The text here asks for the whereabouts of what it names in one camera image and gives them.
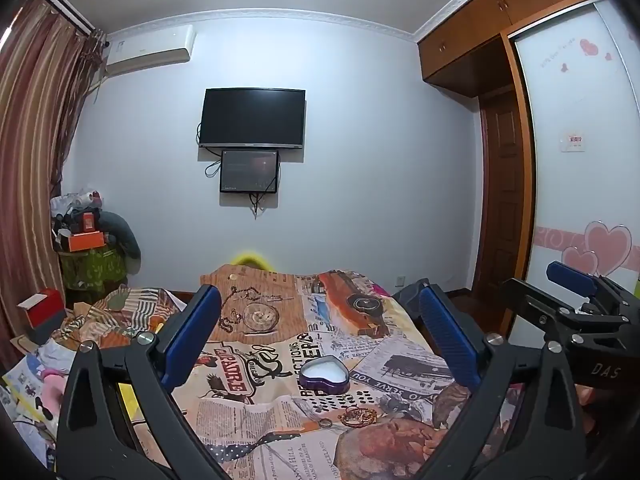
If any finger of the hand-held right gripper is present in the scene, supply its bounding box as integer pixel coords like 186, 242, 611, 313
546, 261, 637, 318
501, 277, 601, 351

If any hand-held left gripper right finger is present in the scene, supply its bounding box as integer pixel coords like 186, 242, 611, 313
417, 284, 587, 480

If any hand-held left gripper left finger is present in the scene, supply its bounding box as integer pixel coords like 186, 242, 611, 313
56, 284, 236, 480

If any red gold bracelet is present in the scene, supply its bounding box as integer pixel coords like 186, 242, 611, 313
339, 406, 379, 429

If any purple heart-shaped tin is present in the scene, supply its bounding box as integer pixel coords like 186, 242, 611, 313
299, 356, 349, 397

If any dark bag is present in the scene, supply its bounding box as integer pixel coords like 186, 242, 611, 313
391, 278, 432, 313

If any striped orange cloth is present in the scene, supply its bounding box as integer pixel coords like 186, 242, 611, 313
62, 285, 187, 358

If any yellow object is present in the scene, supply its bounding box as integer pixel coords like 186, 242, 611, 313
234, 251, 272, 268

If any brown wooden door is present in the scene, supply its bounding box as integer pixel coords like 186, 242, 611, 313
477, 91, 522, 301

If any grey stuffed toy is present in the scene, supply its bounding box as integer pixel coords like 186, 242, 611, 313
97, 210, 142, 262

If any newspaper print blanket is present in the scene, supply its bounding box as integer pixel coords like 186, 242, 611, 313
165, 265, 531, 480

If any orange box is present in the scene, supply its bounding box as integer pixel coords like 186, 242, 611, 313
69, 231, 105, 252

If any red and white box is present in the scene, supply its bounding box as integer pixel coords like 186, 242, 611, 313
17, 288, 67, 332

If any pile of household clutter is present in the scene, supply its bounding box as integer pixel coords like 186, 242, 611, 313
49, 189, 105, 237

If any small black monitor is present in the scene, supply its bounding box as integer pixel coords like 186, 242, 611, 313
219, 149, 280, 194

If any cartoon print cloth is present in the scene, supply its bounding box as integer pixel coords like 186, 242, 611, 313
0, 337, 151, 473

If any white heart-print wardrobe door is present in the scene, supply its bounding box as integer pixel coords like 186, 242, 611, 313
514, 0, 640, 306

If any striped brown curtain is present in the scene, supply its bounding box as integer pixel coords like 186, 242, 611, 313
0, 0, 107, 366

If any wooden overhead cabinet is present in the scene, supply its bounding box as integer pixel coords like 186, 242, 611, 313
417, 0, 606, 98

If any white air conditioner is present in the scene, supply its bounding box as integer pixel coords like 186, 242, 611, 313
104, 25, 197, 78

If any black wall television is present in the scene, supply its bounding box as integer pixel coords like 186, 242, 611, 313
198, 88, 306, 150

